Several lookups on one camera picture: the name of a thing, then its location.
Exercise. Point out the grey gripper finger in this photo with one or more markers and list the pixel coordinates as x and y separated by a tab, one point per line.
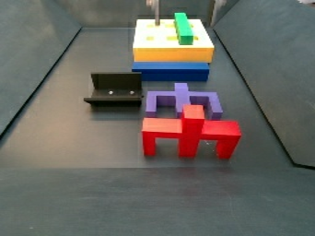
154	7

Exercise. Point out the purple comb-shaped block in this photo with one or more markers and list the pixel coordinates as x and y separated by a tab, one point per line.
181	96

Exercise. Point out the red comb-shaped block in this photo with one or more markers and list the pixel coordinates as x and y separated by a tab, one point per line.
189	129

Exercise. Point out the black angle bracket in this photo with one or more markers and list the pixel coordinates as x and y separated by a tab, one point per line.
116	88

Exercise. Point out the blue rectangular block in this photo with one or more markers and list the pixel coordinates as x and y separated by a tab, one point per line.
172	71

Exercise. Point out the green long bar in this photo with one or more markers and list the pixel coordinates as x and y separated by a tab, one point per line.
182	29

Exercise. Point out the yellow slotted board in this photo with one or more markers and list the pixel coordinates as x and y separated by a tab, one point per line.
156	44

